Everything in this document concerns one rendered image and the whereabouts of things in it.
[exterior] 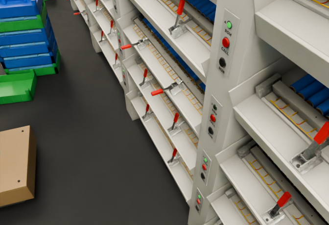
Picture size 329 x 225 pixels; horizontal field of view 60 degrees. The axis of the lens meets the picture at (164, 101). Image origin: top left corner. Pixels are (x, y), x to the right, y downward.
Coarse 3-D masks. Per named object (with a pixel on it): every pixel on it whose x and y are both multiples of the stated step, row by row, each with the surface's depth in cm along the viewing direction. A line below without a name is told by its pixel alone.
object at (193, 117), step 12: (132, 12) 111; (120, 24) 112; (132, 24) 114; (132, 36) 110; (144, 48) 103; (144, 60) 99; (156, 60) 97; (156, 72) 94; (168, 72) 92; (168, 84) 89; (168, 96) 92; (180, 96) 85; (204, 96) 82; (180, 108) 82; (192, 108) 81; (192, 120) 78
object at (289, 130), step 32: (288, 64) 54; (256, 96) 55; (288, 96) 50; (320, 96) 48; (256, 128) 51; (288, 128) 49; (320, 128) 45; (288, 160) 46; (320, 160) 44; (320, 192) 42
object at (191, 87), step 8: (136, 24) 111; (144, 32) 104; (152, 40) 100; (152, 48) 100; (160, 48) 96; (160, 56) 96; (168, 56) 93; (168, 64) 93; (176, 64) 90; (176, 72) 88; (184, 80) 85; (192, 88) 82; (200, 96) 79
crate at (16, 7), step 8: (0, 0) 163; (8, 0) 164; (16, 0) 164; (32, 0) 147; (40, 0) 159; (0, 8) 147; (8, 8) 148; (16, 8) 148; (24, 8) 149; (32, 8) 150; (40, 8) 156; (0, 16) 150; (8, 16) 150; (16, 16) 151
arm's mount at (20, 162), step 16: (16, 128) 127; (0, 144) 121; (16, 144) 121; (32, 144) 126; (0, 160) 115; (16, 160) 115; (32, 160) 121; (0, 176) 110; (16, 176) 110; (32, 176) 117; (0, 192) 105; (16, 192) 108; (32, 192) 113
